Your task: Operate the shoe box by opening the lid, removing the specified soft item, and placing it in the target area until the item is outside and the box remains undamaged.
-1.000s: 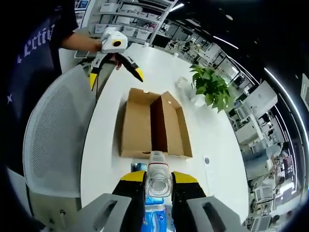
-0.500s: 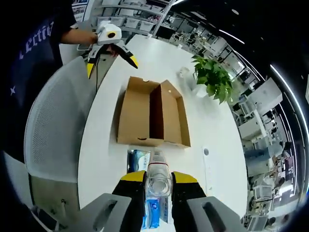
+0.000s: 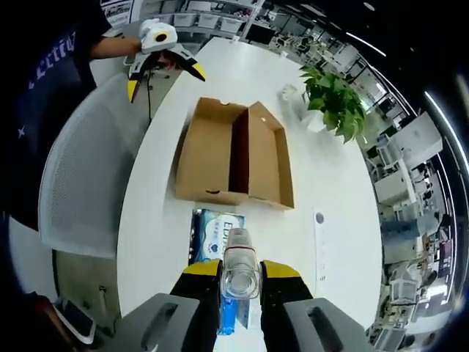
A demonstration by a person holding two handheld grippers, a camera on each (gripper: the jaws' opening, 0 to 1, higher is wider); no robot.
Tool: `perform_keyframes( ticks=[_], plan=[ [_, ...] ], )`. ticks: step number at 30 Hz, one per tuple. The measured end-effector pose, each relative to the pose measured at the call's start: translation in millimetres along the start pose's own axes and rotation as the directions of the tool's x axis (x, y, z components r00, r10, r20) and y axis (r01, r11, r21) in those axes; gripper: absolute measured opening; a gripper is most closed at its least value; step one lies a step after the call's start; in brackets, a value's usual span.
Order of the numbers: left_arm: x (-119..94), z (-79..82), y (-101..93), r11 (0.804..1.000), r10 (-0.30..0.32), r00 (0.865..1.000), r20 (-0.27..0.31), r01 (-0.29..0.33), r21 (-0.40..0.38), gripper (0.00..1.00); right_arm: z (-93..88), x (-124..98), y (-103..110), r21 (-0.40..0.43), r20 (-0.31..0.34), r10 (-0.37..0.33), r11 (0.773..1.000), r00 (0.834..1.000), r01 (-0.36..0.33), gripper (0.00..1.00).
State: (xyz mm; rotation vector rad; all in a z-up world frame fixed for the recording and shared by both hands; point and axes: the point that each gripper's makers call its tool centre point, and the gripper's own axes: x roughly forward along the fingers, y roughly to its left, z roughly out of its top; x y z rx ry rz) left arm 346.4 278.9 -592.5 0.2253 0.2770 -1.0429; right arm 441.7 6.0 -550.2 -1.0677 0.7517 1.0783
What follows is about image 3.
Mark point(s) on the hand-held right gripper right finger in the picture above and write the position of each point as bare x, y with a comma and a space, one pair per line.
289, 304

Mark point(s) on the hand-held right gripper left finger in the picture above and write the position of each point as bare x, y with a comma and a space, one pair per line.
194, 304

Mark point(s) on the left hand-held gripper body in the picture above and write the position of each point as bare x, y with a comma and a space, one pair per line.
157, 34

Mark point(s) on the clear plastic bottle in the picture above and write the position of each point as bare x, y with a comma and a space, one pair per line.
240, 267

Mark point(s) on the blue white wipes soft item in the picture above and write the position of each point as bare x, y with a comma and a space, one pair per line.
212, 234

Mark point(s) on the brown cardboard shoe box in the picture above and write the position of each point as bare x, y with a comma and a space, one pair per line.
205, 157

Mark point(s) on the person's left hand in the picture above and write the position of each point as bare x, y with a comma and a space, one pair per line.
168, 60

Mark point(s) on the white storage shelf rack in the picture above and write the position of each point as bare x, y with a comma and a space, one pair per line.
205, 16

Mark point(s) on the grey mesh office chair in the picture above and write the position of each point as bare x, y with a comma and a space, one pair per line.
88, 165

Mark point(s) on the person in dark shirt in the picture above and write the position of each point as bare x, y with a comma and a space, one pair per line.
40, 110

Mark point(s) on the small white patterned cup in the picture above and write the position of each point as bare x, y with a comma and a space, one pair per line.
287, 91

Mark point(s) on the black smartphone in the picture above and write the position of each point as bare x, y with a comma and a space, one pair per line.
75, 319

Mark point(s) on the green plant in white pot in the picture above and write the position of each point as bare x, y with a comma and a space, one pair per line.
333, 99

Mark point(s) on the white square pillar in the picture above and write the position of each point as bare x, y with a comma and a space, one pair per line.
421, 137

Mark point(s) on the long ceiling light strip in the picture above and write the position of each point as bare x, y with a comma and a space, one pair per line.
447, 117

